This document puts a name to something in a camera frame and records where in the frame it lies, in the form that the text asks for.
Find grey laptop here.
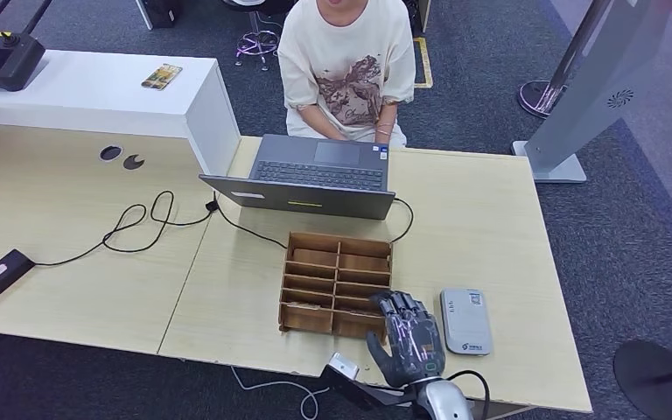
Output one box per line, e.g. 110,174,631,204
199,133,397,221

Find person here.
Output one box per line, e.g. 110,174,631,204
276,0,417,149

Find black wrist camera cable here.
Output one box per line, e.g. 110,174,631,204
445,368,492,420

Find wooden compartment organizer box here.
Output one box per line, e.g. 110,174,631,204
278,231,394,346

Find yellow printed card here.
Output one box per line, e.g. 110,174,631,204
141,63,184,92

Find black power adapter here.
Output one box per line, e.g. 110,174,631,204
0,248,37,312

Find grey card reader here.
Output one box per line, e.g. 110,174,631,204
439,288,493,357

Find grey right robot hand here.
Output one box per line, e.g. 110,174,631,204
365,290,448,389

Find black round stand base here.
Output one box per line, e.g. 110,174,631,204
612,339,672,420

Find chrome stool base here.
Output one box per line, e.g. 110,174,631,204
234,10,280,74

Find black controller with antennas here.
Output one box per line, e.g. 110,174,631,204
0,0,56,93

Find white cable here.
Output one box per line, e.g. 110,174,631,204
229,365,336,420

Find black cabinet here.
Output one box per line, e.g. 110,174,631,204
134,0,185,32

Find black laptop power cable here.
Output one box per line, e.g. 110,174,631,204
32,190,289,269

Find black wrist camera with pale box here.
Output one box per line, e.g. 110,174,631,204
318,352,419,413

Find grey kiosk stand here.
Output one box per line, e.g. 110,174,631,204
511,0,672,185

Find white counter block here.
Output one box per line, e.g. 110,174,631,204
0,49,242,178

